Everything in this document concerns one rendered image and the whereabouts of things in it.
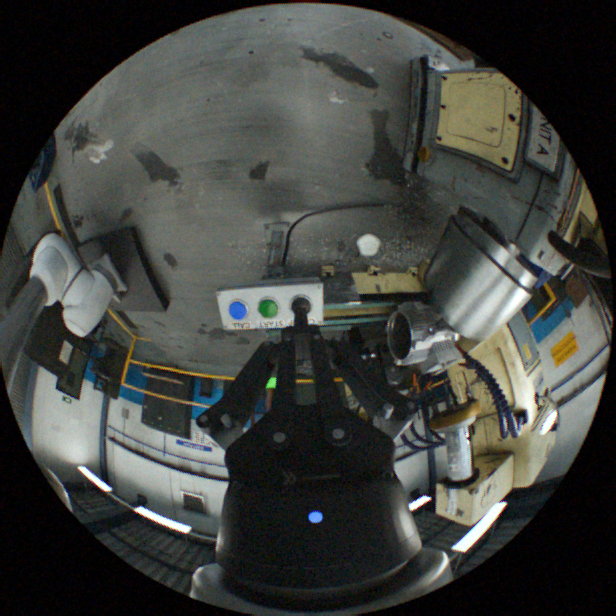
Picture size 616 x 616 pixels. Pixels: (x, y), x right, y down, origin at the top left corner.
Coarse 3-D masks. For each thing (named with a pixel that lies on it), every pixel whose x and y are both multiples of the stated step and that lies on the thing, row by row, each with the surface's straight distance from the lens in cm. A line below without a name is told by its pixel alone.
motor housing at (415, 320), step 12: (396, 312) 60; (408, 312) 54; (432, 312) 59; (396, 324) 67; (408, 324) 70; (420, 324) 53; (432, 324) 57; (444, 324) 60; (396, 336) 68; (408, 336) 70; (420, 336) 55; (444, 336) 62; (396, 348) 66; (408, 348) 68; (408, 360) 56; (420, 360) 60
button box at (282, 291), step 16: (224, 288) 30; (240, 288) 28; (256, 288) 27; (272, 288) 27; (288, 288) 27; (304, 288) 27; (320, 288) 27; (224, 304) 30; (256, 304) 28; (288, 304) 27; (320, 304) 28; (224, 320) 31; (240, 320) 30; (256, 320) 29; (272, 320) 29; (288, 320) 28; (320, 320) 29
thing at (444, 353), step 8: (432, 344) 58; (440, 344) 60; (448, 344) 63; (432, 352) 59; (440, 352) 59; (448, 352) 61; (456, 352) 64; (424, 360) 62; (432, 360) 59; (440, 360) 58; (448, 360) 60; (424, 368) 63; (432, 368) 68; (440, 368) 70
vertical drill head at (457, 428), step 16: (432, 400) 64; (448, 400) 57; (432, 416) 64; (448, 416) 56; (464, 416) 56; (448, 432) 60; (464, 432) 62; (448, 448) 64; (464, 448) 63; (448, 464) 67; (464, 464) 65; (448, 480) 70; (448, 496) 73; (448, 512) 76
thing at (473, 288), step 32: (448, 224) 41; (480, 224) 38; (448, 256) 38; (480, 256) 34; (512, 256) 35; (448, 288) 38; (480, 288) 35; (512, 288) 36; (448, 320) 40; (480, 320) 39
